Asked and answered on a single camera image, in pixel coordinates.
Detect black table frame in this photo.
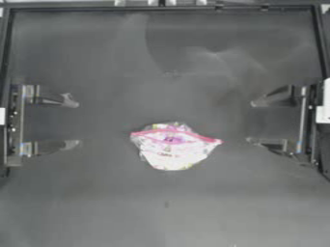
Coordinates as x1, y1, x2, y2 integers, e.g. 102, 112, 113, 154
0, 0, 330, 110

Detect clear bag with pink zip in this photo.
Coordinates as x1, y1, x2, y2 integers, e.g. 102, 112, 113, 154
129, 121, 225, 172

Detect purple candy packet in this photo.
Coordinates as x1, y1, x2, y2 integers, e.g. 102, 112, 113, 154
162, 134, 185, 145

